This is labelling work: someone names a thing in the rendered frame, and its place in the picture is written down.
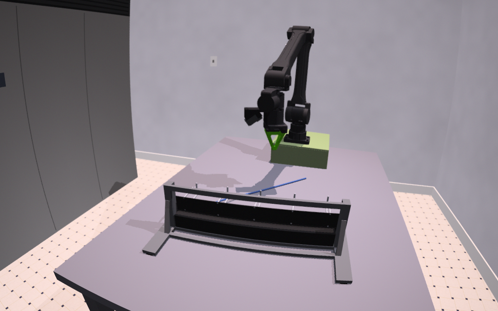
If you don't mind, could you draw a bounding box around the black patch panel rack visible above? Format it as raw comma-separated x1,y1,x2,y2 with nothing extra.
142,181,353,284

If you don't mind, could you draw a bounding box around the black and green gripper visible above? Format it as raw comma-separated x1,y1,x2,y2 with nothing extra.
263,108,288,150

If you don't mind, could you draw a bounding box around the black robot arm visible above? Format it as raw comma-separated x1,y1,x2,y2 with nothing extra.
244,26,315,145

